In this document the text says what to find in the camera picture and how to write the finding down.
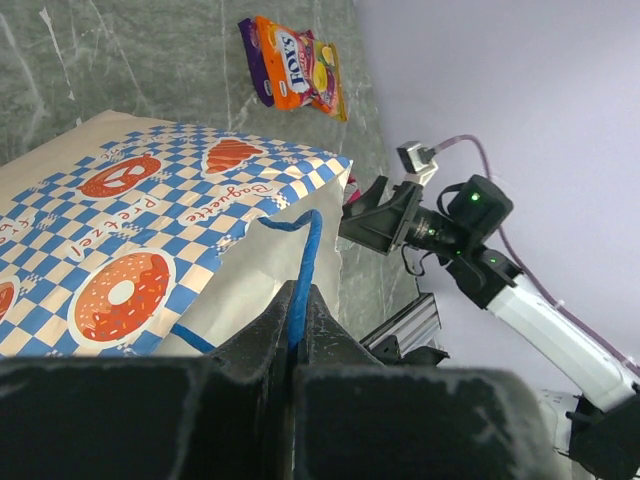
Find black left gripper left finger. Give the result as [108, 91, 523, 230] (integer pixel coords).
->
[1, 282, 294, 479]

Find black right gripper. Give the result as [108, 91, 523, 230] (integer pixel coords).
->
[338, 176, 465, 260]

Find orange snack packet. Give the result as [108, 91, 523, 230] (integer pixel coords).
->
[255, 16, 348, 122]

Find aluminium rail frame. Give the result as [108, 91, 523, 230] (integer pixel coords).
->
[360, 293, 450, 366]

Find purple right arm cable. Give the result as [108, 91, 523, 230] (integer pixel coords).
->
[432, 133, 640, 376]

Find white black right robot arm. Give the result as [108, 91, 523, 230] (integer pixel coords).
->
[339, 175, 639, 479]

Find checkered blue paper bag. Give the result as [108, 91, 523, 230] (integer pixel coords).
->
[1, 111, 351, 358]

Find pink red snack bag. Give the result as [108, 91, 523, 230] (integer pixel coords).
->
[343, 174, 361, 204]

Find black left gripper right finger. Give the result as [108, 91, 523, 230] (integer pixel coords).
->
[293, 289, 565, 479]

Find purple Fox's berries candy bag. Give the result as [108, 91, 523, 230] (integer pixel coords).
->
[237, 18, 275, 107]

